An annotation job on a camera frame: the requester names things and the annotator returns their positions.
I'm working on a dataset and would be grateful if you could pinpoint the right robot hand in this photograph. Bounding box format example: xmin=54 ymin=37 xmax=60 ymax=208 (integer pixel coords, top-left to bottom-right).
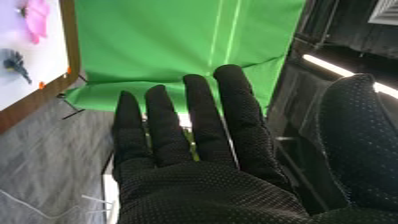
xmin=109 ymin=64 xmax=398 ymax=224

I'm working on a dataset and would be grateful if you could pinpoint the black stand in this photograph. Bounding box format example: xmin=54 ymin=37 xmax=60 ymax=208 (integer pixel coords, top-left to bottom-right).
xmin=54 ymin=74 xmax=88 ymax=121

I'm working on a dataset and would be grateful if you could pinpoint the white sheet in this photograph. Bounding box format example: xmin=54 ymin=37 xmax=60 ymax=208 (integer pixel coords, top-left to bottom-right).
xmin=0 ymin=0 xmax=70 ymax=112

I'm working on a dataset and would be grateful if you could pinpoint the pink flower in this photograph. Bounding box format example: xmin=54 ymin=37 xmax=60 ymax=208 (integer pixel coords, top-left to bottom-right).
xmin=15 ymin=0 xmax=53 ymax=45

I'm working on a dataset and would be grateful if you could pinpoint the white cable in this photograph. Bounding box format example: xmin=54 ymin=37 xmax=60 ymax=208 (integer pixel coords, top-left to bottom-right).
xmin=0 ymin=188 xmax=115 ymax=221

